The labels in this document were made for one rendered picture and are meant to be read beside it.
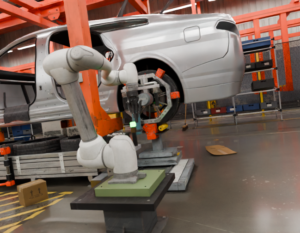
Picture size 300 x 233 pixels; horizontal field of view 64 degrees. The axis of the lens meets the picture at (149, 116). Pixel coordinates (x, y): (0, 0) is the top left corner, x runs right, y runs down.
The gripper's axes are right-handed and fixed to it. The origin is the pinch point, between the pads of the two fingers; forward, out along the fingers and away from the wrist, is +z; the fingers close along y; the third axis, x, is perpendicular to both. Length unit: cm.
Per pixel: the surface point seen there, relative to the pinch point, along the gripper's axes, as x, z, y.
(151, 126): 82, 16, -14
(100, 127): 47, 9, -58
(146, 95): 69, -18, -11
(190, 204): 4, 70, 33
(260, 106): 450, 32, 150
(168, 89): 83, -22, 10
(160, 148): 98, 45, -11
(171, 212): -9, 70, 21
